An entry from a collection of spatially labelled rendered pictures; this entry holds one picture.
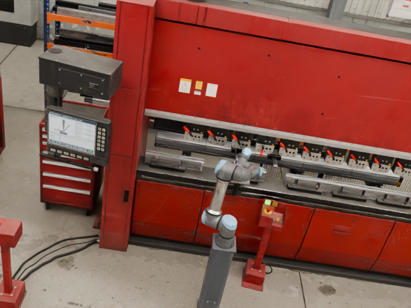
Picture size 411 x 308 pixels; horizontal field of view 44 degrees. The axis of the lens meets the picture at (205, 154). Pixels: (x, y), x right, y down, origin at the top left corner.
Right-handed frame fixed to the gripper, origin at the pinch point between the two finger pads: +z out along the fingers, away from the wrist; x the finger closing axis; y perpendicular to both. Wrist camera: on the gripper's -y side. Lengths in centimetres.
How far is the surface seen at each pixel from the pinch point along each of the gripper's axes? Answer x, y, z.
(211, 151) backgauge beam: 23.9, 16.5, 26.0
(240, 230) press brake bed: -14, -47, 43
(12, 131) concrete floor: 250, 49, 174
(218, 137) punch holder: 22.5, 16.3, -16.7
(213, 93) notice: 34, 41, -46
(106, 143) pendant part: 103, -22, -72
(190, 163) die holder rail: 41.4, -2.6, 8.6
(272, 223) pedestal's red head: -34, -44, 4
